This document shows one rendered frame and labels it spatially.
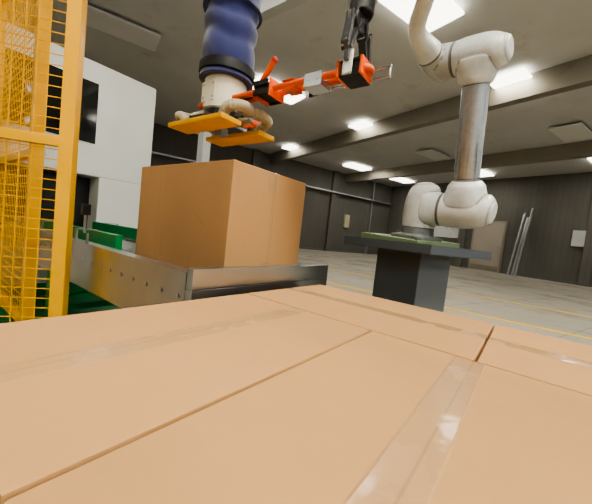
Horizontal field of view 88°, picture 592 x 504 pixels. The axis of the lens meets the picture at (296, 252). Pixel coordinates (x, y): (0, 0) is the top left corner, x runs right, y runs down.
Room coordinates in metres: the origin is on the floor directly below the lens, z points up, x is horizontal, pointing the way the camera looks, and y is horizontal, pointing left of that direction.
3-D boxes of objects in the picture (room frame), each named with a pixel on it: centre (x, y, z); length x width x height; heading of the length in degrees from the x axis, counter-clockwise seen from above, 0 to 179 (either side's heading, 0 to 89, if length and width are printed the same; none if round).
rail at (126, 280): (1.56, 1.20, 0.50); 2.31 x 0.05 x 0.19; 53
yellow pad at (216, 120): (1.25, 0.42, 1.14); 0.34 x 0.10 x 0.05; 54
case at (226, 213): (1.34, 0.35, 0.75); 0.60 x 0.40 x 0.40; 53
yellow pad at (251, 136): (1.40, 0.31, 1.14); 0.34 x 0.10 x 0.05; 54
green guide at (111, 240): (1.82, 1.45, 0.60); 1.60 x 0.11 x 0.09; 53
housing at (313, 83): (1.05, -0.01, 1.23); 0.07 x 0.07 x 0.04; 54
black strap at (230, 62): (1.33, 0.36, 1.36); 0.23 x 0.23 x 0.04
